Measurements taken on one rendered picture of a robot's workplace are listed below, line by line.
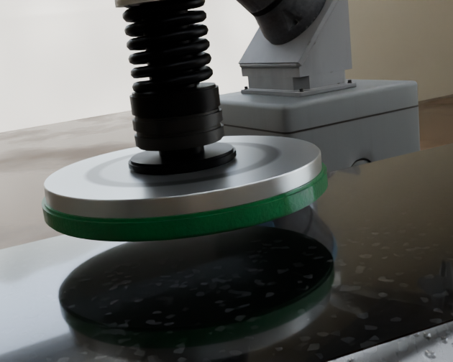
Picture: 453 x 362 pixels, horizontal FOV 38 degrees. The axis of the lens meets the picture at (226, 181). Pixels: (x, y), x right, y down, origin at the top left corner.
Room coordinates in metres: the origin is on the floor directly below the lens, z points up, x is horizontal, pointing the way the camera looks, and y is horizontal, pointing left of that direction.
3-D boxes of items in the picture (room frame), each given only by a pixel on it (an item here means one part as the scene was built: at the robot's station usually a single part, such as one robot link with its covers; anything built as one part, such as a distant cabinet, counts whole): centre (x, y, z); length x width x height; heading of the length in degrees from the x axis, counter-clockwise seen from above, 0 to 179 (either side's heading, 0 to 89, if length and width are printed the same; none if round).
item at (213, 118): (0.50, 0.03, 0.96); 0.07 x 0.07 x 0.01
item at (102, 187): (0.50, 0.03, 0.92); 0.21 x 0.21 x 0.01
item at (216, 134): (0.50, 0.03, 0.95); 0.07 x 0.07 x 0.01
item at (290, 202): (0.50, 0.03, 0.92); 0.22 x 0.22 x 0.04
